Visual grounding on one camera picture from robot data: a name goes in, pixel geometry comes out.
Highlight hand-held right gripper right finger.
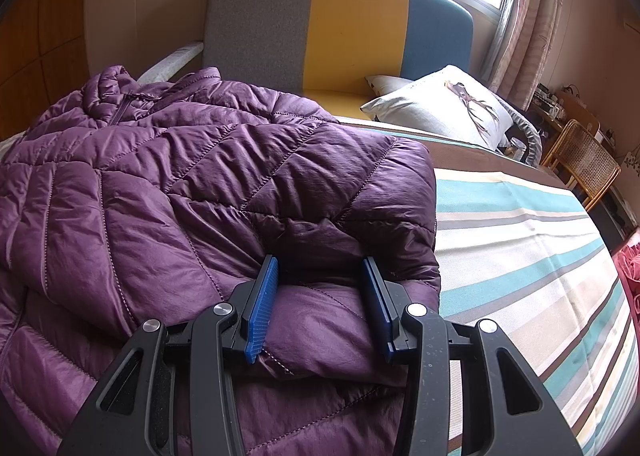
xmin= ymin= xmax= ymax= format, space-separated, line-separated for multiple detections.
xmin=361 ymin=256 xmax=585 ymax=456

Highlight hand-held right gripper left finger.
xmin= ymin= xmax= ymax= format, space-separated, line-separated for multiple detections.
xmin=56 ymin=256 xmax=279 ymax=456

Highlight purple puffer jacket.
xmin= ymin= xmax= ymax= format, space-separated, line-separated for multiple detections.
xmin=0 ymin=65 xmax=442 ymax=456

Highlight white deer print pillow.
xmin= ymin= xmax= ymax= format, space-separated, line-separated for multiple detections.
xmin=360 ymin=65 xmax=516 ymax=153

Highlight grey striped cushion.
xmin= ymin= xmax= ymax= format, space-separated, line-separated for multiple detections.
xmin=500 ymin=98 xmax=544 ymax=167

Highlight rattan chair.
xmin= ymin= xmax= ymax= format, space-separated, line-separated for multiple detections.
xmin=540 ymin=118 xmax=622 ymax=212

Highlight red ruffled cloth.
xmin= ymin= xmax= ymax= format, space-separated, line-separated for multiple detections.
xmin=617 ymin=231 xmax=640 ymax=332

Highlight wooden desk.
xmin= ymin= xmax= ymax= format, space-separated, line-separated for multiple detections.
xmin=525 ymin=86 xmax=640 ymax=237

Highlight grey yellow blue headboard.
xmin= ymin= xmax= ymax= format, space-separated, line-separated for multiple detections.
xmin=202 ymin=0 xmax=475 ymax=121

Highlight patterned pink curtain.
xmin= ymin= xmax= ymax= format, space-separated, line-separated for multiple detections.
xmin=487 ymin=0 xmax=568 ymax=109

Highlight wooden wardrobe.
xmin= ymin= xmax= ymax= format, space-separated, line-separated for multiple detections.
xmin=0 ymin=0 xmax=93 ymax=142

